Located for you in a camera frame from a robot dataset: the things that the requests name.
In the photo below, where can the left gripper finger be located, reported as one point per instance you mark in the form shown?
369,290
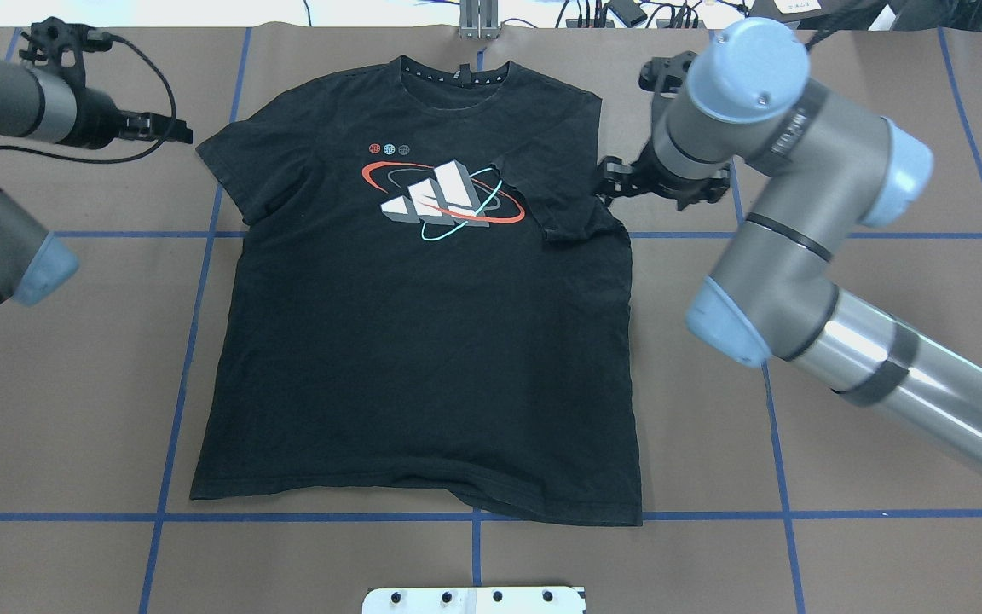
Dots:
168,129

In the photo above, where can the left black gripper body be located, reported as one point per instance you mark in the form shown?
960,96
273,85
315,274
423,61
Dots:
95,124

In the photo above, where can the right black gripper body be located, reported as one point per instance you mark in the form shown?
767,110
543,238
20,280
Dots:
660,182

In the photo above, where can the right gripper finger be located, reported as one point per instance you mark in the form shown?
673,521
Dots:
613,169
610,190

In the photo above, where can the black graphic t-shirt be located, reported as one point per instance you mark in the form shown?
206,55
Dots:
429,295

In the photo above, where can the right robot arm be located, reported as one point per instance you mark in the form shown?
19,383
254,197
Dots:
830,166

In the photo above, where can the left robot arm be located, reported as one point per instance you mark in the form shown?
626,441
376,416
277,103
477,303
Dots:
45,99

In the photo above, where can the orange black connector strip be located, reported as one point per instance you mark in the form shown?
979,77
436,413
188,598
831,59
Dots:
599,19

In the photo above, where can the black power adapter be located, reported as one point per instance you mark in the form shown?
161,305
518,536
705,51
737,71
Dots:
629,13

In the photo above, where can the black box with label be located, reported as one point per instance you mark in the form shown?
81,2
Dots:
815,15

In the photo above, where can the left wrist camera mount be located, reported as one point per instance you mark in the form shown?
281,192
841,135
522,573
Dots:
62,45

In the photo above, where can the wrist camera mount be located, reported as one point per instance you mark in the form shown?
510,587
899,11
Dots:
62,45
665,76

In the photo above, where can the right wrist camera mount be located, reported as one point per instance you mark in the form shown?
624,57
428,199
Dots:
665,76

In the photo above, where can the aluminium frame post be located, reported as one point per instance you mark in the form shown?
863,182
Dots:
479,19

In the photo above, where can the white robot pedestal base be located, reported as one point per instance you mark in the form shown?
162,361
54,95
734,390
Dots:
556,598

